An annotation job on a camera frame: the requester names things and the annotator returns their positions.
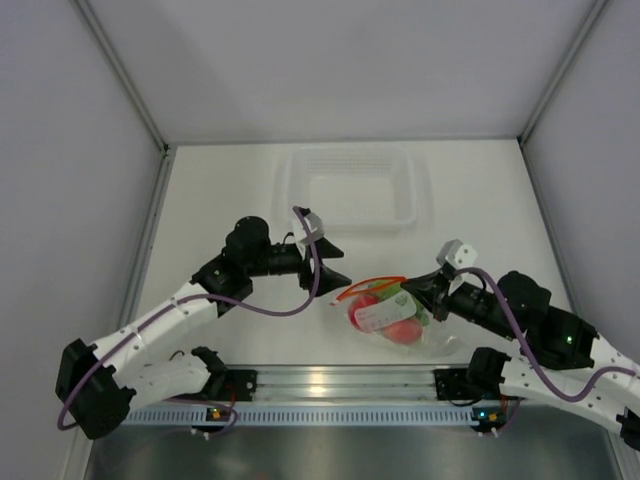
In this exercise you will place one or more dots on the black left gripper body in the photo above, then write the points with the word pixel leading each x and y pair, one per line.
pixel 308 265

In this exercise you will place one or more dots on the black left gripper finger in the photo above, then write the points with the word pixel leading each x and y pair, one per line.
pixel 330 280
pixel 327 250

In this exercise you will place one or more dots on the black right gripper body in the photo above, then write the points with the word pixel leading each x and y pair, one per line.
pixel 441 298

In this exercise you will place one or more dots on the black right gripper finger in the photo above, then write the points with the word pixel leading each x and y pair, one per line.
pixel 430 283
pixel 430 302

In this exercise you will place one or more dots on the red fake apple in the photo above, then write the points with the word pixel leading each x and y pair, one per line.
pixel 361 302

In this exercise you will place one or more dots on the clear zip bag orange seal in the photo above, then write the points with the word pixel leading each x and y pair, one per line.
pixel 437 339

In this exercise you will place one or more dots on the green fake grapes bunch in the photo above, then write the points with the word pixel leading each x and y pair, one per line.
pixel 385 289

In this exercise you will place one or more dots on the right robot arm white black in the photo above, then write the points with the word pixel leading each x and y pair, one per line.
pixel 524 347

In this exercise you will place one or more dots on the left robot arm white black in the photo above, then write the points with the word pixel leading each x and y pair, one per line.
pixel 100 383

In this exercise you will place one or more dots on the green fake lettuce leaf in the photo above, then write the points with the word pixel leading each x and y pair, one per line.
pixel 422 315

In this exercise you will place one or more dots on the pink fake peach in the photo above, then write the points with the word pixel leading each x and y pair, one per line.
pixel 405 332

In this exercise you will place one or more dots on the white perforated plastic basket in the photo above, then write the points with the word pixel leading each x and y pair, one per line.
pixel 352 188

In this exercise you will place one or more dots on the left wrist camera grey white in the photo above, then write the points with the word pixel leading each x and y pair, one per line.
pixel 307 227

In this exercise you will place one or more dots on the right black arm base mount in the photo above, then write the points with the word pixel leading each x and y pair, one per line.
pixel 452 386

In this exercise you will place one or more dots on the aluminium mounting rail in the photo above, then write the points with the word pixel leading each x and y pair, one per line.
pixel 350 382

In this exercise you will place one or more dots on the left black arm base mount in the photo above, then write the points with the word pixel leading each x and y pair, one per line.
pixel 235 385

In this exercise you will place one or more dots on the white slotted cable duct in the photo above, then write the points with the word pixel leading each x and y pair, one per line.
pixel 417 415

